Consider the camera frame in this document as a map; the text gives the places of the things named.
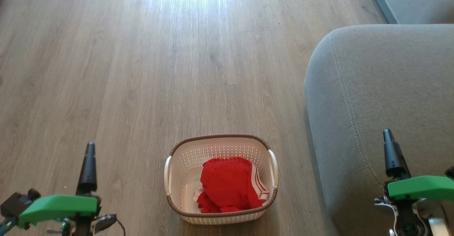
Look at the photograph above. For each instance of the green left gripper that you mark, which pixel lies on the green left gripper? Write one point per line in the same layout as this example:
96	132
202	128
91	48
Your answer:
60	207

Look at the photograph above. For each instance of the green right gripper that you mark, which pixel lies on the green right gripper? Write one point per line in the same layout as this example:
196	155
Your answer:
418	188

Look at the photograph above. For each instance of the red and white garment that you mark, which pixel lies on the red and white garment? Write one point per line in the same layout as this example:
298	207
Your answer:
227	184

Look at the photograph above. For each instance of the grey fabric sofa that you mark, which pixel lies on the grey fabric sofa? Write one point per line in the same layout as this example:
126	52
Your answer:
372	87

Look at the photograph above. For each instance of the white plastic laundry basket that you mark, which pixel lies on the white plastic laundry basket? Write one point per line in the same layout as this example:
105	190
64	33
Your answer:
184	165

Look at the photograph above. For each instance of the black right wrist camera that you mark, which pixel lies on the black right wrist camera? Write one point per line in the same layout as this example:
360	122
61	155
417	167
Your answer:
450	172

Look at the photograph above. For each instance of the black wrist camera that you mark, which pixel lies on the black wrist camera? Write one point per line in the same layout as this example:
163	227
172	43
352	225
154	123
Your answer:
450	172
16	204

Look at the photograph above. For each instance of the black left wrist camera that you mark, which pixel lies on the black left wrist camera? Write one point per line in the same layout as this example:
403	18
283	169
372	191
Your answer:
16	204

